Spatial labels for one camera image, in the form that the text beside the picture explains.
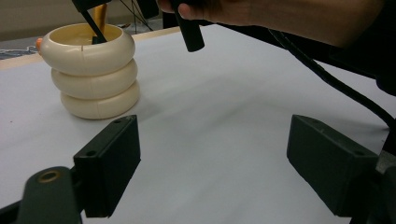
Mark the cream ringed brush holder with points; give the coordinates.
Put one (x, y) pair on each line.
(93, 87)

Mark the white table sheet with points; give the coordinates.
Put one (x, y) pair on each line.
(218, 109)

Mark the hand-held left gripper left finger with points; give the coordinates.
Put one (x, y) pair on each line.
(107, 168)

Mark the thin black makeup brush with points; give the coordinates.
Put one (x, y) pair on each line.
(95, 29)

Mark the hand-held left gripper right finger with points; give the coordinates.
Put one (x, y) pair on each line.
(330, 165)

